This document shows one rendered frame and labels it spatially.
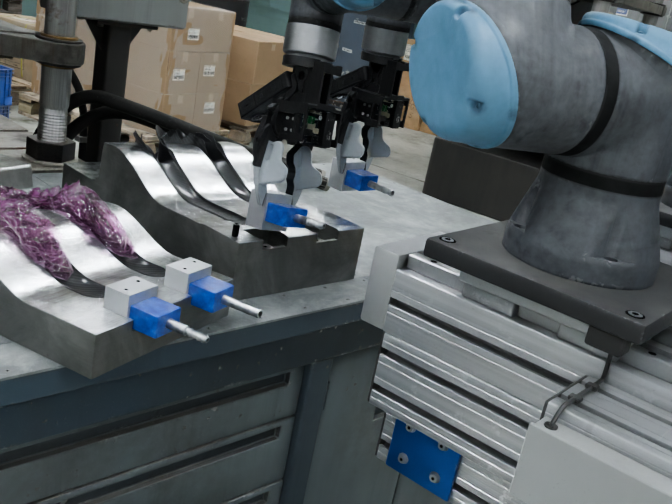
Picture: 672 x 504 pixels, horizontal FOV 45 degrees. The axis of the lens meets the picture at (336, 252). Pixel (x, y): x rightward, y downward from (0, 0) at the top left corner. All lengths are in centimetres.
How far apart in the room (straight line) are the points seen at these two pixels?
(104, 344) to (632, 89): 59
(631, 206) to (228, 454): 77
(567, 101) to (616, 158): 9
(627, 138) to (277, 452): 84
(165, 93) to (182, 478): 402
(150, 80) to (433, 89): 451
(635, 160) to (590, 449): 26
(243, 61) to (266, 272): 475
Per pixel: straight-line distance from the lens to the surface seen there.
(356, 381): 145
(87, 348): 92
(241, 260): 115
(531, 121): 70
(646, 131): 77
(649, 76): 76
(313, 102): 112
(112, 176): 139
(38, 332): 97
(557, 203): 78
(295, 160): 118
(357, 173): 142
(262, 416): 131
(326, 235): 129
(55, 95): 178
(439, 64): 70
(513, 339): 82
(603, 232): 77
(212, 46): 535
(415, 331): 88
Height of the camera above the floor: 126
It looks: 18 degrees down
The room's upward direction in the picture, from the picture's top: 11 degrees clockwise
